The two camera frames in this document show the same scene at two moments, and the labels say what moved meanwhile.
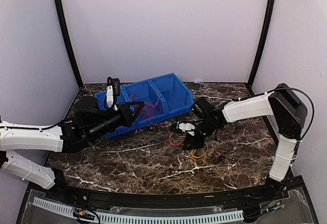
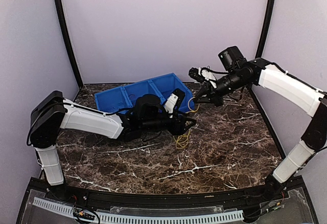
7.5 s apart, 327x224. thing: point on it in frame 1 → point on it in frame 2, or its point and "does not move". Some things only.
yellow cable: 196,154 → 182,141
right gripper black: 196,143 → 213,97
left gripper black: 128,117 → 180,129
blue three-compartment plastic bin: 164,97 does not move
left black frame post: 64,30 does not move
